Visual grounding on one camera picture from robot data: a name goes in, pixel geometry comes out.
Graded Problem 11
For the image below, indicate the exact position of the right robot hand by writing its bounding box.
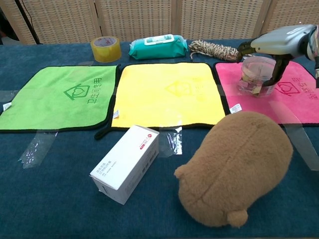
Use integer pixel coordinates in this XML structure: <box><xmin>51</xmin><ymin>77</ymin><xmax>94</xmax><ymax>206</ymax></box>
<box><xmin>236</xmin><ymin>23</ymin><xmax>319</xmax><ymax>88</ymax></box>

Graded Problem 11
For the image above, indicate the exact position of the clear container of clips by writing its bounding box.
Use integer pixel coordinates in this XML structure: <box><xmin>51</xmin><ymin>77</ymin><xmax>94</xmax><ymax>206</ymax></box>
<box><xmin>236</xmin><ymin>56</ymin><xmax>278</xmax><ymax>98</ymax></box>

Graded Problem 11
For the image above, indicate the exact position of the pink cloth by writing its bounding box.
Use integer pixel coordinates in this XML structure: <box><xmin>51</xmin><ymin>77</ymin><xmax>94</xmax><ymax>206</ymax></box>
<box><xmin>213</xmin><ymin>60</ymin><xmax>319</xmax><ymax>126</ymax></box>

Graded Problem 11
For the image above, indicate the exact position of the teal wet wipes pack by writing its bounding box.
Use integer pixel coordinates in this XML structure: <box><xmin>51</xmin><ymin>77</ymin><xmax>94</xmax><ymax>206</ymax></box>
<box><xmin>128</xmin><ymin>34</ymin><xmax>189</xmax><ymax>60</ymax></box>

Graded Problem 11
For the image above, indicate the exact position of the yellow cloth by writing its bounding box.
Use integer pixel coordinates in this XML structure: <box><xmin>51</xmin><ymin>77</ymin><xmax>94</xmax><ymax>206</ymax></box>
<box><xmin>94</xmin><ymin>62</ymin><xmax>231</xmax><ymax>140</ymax></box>

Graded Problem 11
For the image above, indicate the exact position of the wooden folding screen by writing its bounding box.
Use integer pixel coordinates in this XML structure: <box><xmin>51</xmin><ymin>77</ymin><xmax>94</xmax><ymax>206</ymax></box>
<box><xmin>0</xmin><ymin>0</ymin><xmax>319</xmax><ymax>45</ymax></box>

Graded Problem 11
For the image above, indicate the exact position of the brown plush toy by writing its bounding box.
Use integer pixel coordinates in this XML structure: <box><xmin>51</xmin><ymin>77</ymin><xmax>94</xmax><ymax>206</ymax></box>
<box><xmin>174</xmin><ymin>111</ymin><xmax>294</xmax><ymax>229</ymax></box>

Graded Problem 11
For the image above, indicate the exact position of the yellow packing tape roll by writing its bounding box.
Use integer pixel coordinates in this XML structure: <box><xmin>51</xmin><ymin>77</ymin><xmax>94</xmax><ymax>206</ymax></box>
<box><xmin>90</xmin><ymin>35</ymin><xmax>122</xmax><ymax>63</ymax></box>

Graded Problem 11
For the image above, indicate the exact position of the white rectangular carton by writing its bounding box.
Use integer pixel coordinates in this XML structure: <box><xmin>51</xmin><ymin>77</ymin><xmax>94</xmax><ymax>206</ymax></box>
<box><xmin>89</xmin><ymin>124</ymin><xmax>160</xmax><ymax>206</ymax></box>

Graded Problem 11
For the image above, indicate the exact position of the green cloth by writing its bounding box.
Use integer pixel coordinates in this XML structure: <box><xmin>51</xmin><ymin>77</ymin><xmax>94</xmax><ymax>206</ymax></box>
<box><xmin>0</xmin><ymin>65</ymin><xmax>118</xmax><ymax>133</ymax></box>

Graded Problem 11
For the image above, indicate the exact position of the blue table cover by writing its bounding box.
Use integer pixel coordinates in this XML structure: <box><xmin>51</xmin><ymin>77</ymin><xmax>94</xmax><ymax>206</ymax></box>
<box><xmin>0</xmin><ymin>39</ymin><xmax>319</xmax><ymax>239</ymax></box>

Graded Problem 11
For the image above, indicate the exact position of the black tripod stand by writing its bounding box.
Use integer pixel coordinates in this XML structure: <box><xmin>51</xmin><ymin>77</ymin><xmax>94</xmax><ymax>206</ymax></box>
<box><xmin>14</xmin><ymin>0</ymin><xmax>42</xmax><ymax>45</ymax></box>

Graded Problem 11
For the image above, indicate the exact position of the braided rope bundle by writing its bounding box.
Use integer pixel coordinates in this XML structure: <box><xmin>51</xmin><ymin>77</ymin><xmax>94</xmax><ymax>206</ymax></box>
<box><xmin>188</xmin><ymin>40</ymin><xmax>253</xmax><ymax>62</ymax></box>

